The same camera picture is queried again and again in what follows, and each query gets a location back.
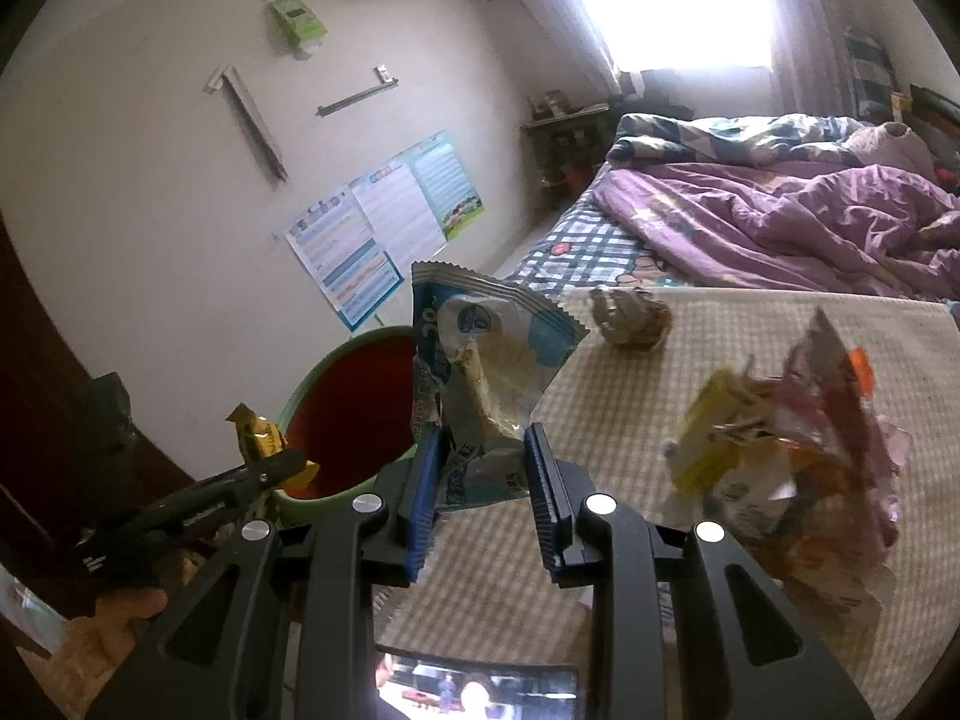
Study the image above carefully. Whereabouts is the dark bag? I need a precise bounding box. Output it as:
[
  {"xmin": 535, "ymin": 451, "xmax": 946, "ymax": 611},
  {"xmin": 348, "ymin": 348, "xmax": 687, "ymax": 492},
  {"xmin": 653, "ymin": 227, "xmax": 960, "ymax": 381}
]
[{"xmin": 71, "ymin": 373, "xmax": 136, "ymax": 466}]

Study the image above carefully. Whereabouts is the green box on wall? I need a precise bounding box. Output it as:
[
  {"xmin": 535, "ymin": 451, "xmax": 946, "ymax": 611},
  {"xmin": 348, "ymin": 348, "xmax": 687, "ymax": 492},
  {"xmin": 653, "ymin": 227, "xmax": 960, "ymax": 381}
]
[{"xmin": 262, "ymin": 0, "xmax": 329, "ymax": 57}]

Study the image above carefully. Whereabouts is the person's left hand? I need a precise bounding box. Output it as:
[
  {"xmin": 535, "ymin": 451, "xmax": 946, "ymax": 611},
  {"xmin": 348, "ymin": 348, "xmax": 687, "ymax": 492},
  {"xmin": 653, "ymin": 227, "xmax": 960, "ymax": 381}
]
[{"xmin": 96, "ymin": 586, "xmax": 170, "ymax": 644}]

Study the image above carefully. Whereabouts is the plaid bed sheet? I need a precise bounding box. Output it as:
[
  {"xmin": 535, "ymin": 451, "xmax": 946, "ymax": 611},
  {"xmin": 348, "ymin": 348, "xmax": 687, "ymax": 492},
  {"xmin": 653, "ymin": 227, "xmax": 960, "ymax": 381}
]
[{"xmin": 501, "ymin": 165, "xmax": 661, "ymax": 293}]

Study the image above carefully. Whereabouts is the pink curtain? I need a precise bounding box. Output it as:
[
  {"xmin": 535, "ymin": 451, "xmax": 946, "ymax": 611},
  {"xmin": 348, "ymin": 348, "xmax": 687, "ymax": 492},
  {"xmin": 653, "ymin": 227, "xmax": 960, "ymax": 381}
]
[
  {"xmin": 517, "ymin": 0, "xmax": 623, "ymax": 95},
  {"xmin": 765, "ymin": 0, "xmax": 848, "ymax": 117}
]

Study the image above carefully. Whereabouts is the beige checked mat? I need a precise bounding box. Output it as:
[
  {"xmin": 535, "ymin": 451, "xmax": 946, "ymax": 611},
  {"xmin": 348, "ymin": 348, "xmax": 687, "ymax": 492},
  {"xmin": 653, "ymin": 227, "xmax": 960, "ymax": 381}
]
[{"xmin": 367, "ymin": 285, "xmax": 960, "ymax": 720}]

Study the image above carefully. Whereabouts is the blue white snack wrapper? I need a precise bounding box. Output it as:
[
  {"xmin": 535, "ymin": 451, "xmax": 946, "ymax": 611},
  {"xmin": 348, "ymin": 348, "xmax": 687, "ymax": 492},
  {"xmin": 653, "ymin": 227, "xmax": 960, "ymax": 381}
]
[{"xmin": 410, "ymin": 261, "xmax": 592, "ymax": 515}]

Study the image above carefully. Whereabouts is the purple duvet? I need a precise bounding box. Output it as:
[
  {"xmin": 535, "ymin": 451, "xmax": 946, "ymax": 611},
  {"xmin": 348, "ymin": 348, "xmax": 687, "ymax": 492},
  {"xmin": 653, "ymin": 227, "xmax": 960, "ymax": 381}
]
[{"xmin": 592, "ymin": 163, "xmax": 960, "ymax": 297}]

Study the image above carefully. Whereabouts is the blue table wall poster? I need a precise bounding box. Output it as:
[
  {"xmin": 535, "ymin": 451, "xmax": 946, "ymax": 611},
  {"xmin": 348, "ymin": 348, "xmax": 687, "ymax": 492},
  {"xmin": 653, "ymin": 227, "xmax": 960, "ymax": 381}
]
[{"xmin": 283, "ymin": 187, "xmax": 402, "ymax": 332}]

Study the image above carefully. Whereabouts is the crumpled brown paper ball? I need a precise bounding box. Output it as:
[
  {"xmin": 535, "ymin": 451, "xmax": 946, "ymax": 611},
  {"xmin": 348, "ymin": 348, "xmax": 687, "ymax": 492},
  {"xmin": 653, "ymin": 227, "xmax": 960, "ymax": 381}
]
[{"xmin": 587, "ymin": 286, "xmax": 671, "ymax": 352}]

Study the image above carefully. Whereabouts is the dark wooden cabinet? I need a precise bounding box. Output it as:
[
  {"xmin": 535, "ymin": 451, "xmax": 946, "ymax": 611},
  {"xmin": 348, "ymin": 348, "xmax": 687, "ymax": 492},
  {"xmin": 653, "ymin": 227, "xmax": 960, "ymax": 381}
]
[{"xmin": 0, "ymin": 217, "xmax": 196, "ymax": 616}]

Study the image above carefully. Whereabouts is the long metal wall bracket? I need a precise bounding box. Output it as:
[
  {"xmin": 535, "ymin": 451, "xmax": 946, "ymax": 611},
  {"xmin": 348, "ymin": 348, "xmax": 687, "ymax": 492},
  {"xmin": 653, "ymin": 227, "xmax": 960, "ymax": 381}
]
[{"xmin": 204, "ymin": 64, "xmax": 290, "ymax": 182}]

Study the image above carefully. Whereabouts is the golden candy wrapper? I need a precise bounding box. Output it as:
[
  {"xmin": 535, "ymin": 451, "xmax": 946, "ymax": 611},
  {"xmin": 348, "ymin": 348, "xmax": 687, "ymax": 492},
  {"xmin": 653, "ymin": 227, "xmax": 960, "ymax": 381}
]
[{"xmin": 227, "ymin": 403, "xmax": 322, "ymax": 500}]

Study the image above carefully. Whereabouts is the smartphone with lit screen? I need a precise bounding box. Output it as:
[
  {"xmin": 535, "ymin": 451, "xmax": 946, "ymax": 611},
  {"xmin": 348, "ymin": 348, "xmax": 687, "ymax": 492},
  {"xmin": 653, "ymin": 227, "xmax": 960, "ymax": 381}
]
[{"xmin": 373, "ymin": 645, "xmax": 582, "ymax": 720}]

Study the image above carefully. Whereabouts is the torn yellow carton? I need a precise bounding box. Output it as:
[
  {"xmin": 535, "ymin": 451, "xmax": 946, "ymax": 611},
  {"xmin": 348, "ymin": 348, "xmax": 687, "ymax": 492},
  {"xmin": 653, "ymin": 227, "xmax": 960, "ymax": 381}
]
[{"xmin": 662, "ymin": 367, "xmax": 797, "ymax": 524}]

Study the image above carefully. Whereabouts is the green cartoon wall poster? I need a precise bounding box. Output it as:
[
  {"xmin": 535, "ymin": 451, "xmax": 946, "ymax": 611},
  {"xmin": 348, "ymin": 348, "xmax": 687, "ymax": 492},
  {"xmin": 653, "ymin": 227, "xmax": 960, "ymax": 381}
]
[{"xmin": 405, "ymin": 130, "xmax": 486, "ymax": 241}]

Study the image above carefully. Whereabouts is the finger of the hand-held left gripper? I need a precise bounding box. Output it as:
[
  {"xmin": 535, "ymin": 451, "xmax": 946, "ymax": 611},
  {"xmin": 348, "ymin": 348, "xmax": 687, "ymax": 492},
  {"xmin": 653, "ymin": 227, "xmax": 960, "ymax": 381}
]
[{"xmin": 161, "ymin": 448, "xmax": 310, "ymax": 520}]

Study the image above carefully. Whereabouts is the red bin with green rim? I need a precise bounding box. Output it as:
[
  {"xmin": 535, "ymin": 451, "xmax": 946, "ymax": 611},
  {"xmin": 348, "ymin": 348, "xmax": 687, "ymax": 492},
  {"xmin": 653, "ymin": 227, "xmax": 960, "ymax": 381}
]
[{"xmin": 271, "ymin": 325, "xmax": 421, "ymax": 527}]

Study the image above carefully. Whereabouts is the white text wall poster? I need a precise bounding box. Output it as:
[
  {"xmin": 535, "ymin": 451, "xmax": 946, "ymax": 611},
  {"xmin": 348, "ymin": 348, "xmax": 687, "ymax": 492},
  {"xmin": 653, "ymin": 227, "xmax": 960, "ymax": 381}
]
[{"xmin": 349, "ymin": 161, "xmax": 447, "ymax": 263}]

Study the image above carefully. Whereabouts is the white plush pillow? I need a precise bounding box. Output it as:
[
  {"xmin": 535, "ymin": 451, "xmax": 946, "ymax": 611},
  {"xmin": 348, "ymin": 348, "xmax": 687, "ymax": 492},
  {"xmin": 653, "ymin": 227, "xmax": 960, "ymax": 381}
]
[{"xmin": 847, "ymin": 122, "xmax": 938, "ymax": 177}]

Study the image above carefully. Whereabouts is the blue white checked quilt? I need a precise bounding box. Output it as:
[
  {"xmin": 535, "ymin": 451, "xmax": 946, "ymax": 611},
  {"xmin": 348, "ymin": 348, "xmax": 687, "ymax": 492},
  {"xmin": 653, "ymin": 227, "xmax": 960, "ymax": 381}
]
[{"xmin": 606, "ymin": 112, "xmax": 863, "ymax": 170}]

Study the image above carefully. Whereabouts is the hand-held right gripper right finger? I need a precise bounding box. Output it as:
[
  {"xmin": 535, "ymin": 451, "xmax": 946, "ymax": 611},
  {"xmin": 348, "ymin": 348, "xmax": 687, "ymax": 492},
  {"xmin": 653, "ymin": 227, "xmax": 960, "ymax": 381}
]
[{"xmin": 525, "ymin": 424, "xmax": 875, "ymax": 720}]

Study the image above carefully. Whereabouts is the checked pillow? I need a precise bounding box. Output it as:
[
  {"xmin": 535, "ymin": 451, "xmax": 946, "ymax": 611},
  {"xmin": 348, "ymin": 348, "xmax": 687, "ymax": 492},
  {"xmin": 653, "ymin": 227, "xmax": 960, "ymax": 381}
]
[{"xmin": 844, "ymin": 28, "xmax": 897, "ymax": 121}]

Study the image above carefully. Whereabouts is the bright window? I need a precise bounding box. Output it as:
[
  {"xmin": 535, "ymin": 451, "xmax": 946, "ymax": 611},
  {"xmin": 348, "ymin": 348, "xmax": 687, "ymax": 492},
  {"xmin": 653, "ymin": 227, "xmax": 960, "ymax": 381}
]
[{"xmin": 559, "ymin": 0, "xmax": 777, "ymax": 72}]

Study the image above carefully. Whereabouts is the short metal wall bracket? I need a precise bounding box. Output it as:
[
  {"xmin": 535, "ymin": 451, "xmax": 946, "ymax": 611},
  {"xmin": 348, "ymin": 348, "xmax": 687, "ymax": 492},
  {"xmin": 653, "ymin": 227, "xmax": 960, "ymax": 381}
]
[{"xmin": 315, "ymin": 65, "xmax": 400, "ymax": 118}]

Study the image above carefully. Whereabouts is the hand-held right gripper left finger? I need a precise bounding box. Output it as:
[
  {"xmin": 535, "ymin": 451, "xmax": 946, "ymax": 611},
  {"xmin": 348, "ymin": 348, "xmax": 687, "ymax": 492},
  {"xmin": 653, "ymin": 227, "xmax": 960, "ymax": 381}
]
[{"xmin": 86, "ymin": 424, "xmax": 445, "ymax": 720}]

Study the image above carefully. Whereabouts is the dark wooden nightstand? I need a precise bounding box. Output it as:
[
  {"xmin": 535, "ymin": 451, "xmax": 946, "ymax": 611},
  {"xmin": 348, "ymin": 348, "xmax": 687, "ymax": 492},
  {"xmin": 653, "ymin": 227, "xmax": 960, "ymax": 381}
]
[{"xmin": 521, "ymin": 101, "xmax": 612, "ymax": 200}]

